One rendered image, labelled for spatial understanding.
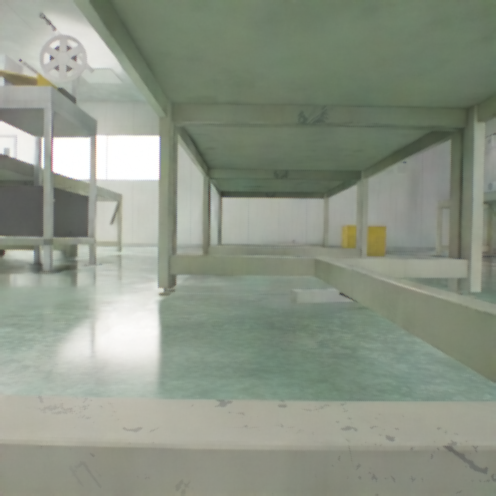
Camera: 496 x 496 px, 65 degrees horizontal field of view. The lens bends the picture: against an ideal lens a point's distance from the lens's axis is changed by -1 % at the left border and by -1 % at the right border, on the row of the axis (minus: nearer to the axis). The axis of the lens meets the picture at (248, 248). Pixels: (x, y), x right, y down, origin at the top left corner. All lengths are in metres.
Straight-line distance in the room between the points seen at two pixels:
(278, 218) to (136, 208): 2.74
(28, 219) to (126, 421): 2.50
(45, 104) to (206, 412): 2.53
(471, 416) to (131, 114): 8.16
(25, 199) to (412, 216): 6.93
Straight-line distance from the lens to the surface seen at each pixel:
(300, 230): 7.65
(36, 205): 2.63
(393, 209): 8.10
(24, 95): 2.73
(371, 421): 0.18
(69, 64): 3.23
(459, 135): 1.80
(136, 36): 1.15
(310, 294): 1.38
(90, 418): 0.18
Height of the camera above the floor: 0.22
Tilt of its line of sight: 2 degrees down
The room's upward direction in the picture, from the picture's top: 1 degrees clockwise
